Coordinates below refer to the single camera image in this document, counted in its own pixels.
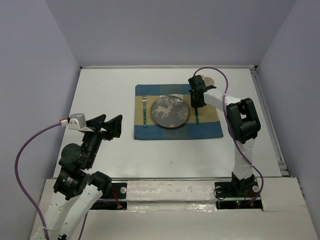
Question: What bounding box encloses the blue tan checked placemat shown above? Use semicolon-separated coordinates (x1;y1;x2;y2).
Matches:
134;84;224;141

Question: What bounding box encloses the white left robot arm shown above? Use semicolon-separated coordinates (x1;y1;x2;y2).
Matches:
32;113;123;240

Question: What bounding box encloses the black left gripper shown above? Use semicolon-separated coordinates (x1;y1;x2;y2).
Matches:
82;113;124;167

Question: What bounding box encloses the pink mug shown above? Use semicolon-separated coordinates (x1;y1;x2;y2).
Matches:
201;75;215;87

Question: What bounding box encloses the grey reindeer plate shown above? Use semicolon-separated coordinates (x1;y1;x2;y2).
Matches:
151;95;190;129

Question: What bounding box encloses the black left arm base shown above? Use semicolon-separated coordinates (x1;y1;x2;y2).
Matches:
91;181;128;211

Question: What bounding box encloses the fork with green handle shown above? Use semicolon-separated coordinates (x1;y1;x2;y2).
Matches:
142;95;147;128

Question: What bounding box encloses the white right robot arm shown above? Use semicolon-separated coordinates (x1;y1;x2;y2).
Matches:
188;75;261;200

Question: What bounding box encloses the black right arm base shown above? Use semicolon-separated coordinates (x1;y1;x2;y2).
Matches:
213;174;263;210

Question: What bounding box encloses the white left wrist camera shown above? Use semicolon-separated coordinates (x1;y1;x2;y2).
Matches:
59;113;93;132

